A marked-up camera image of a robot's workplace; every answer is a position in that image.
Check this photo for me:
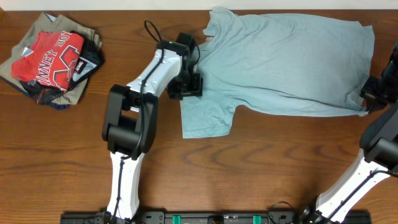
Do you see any light blue t-shirt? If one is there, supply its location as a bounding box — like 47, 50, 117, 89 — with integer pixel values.
180, 7, 375, 139

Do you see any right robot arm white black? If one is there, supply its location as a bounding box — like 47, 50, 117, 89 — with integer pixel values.
295, 47, 397, 224

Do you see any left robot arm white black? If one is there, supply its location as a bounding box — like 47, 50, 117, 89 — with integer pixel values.
102, 32, 203, 223

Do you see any red printed t-shirt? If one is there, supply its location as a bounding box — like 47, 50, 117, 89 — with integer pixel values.
11, 31, 84, 91

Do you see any khaki folded garment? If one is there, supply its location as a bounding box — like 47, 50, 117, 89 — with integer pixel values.
1, 12, 103, 108

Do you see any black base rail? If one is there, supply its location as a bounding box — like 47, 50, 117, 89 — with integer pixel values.
60, 208, 373, 224

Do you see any small black cable loop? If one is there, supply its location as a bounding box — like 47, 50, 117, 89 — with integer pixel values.
267, 200, 295, 224

